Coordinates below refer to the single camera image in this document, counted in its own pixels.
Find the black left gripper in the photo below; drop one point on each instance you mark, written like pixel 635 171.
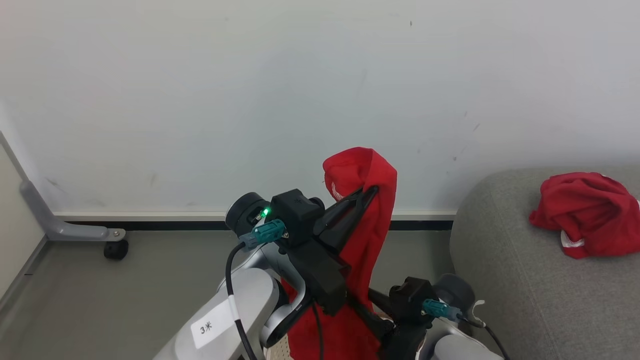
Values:
pixel 320 275

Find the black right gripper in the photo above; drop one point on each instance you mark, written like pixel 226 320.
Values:
pixel 405 340

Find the red garment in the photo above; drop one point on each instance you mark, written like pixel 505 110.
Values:
pixel 370 240
pixel 585 210

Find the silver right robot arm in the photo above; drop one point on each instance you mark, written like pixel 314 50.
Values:
pixel 455 345

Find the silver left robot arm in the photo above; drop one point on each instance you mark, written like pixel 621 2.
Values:
pixel 250 300

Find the grey fabric sofa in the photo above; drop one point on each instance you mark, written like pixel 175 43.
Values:
pixel 525 300

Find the white perforated laundry basket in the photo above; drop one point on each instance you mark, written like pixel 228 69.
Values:
pixel 280 350

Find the black and white baseboard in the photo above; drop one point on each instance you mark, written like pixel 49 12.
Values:
pixel 175 225

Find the black caster wheel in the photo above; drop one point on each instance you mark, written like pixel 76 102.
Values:
pixel 116 249

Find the grey metal partition leg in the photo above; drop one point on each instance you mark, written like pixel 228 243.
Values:
pixel 60 225

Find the beige partition panel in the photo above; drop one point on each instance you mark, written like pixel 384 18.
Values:
pixel 15 235

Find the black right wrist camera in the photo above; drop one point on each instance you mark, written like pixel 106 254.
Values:
pixel 410 300

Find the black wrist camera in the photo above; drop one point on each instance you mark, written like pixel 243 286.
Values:
pixel 297 212
pixel 410 300

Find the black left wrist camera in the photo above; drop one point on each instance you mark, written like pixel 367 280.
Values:
pixel 297 212

